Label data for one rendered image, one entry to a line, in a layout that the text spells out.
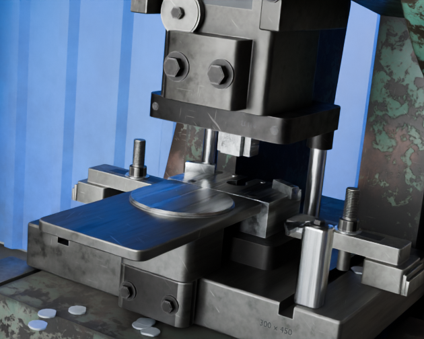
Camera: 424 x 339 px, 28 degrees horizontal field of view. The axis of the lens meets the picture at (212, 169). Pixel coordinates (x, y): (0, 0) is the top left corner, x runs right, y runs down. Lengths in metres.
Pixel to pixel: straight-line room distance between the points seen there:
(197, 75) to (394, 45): 0.31
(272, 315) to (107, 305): 0.21
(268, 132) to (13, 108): 1.98
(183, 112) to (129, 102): 1.57
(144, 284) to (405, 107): 0.43
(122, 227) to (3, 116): 2.11
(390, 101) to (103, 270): 0.45
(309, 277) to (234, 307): 0.10
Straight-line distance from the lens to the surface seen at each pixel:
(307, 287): 0.92
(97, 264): 1.07
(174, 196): 1.00
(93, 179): 1.21
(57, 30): 2.77
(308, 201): 1.11
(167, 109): 1.05
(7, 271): 1.14
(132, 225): 0.90
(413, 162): 1.18
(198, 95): 0.97
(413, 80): 1.16
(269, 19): 0.92
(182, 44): 0.98
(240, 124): 1.00
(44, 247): 1.12
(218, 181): 1.10
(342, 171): 2.27
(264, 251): 1.01
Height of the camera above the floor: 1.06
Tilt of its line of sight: 14 degrees down
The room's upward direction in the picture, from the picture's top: 5 degrees clockwise
